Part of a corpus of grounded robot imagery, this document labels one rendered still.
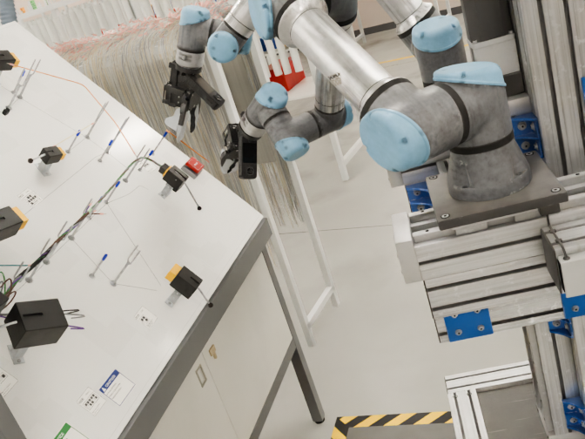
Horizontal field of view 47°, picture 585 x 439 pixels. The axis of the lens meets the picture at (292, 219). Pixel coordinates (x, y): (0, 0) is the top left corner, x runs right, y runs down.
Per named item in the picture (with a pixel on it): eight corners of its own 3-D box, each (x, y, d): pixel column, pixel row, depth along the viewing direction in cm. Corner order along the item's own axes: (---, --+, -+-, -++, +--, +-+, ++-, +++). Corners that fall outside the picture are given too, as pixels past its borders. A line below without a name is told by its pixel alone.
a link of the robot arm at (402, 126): (477, 109, 112) (300, -50, 140) (404, 144, 107) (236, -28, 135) (462, 158, 121) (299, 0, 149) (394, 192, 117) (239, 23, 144)
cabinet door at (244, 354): (294, 337, 243) (260, 241, 228) (246, 450, 196) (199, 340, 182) (287, 338, 244) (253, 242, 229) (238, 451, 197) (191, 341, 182)
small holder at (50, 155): (16, 167, 175) (26, 148, 172) (44, 162, 183) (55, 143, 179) (26, 180, 174) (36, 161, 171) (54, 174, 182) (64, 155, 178)
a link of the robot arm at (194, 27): (211, 15, 174) (178, 8, 173) (205, 57, 179) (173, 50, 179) (215, 8, 181) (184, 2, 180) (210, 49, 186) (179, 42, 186)
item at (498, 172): (521, 159, 133) (513, 111, 129) (541, 188, 119) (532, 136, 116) (444, 178, 136) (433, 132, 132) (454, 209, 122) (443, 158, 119)
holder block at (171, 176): (176, 191, 200) (183, 181, 198) (161, 178, 200) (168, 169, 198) (183, 185, 204) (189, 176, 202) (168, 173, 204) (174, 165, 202)
